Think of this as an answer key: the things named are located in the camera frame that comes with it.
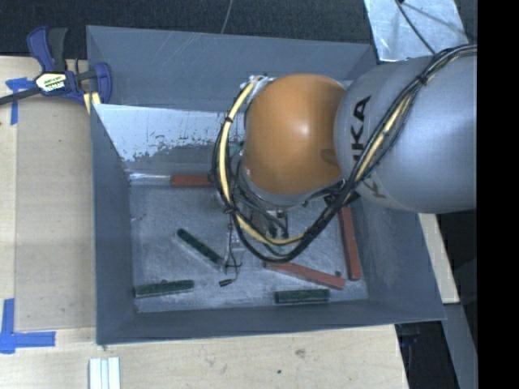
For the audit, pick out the red-brown flat block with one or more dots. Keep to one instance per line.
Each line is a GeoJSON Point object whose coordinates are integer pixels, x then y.
{"type": "Point", "coordinates": [350, 245]}
{"type": "Point", "coordinates": [308, 275]}
{"type": "Point", "coordinates": [190, 181]}

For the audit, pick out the dark green flat block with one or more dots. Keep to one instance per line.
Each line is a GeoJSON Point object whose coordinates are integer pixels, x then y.
{"type": "Point", "coordinates": [164, 288]}
{"type": "Point", "coordinates": [199, 246]}
{"type": "Point", "coordinates": [302, 296]}

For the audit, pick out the grey metal bin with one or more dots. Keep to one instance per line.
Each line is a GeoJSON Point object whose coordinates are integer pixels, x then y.
{"type": "Point", "coordinates": [170, 71]}

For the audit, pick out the pale wood flat board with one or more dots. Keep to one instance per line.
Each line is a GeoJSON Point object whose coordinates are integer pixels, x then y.
{"type": "Point", "coordinates": [52, 217]}

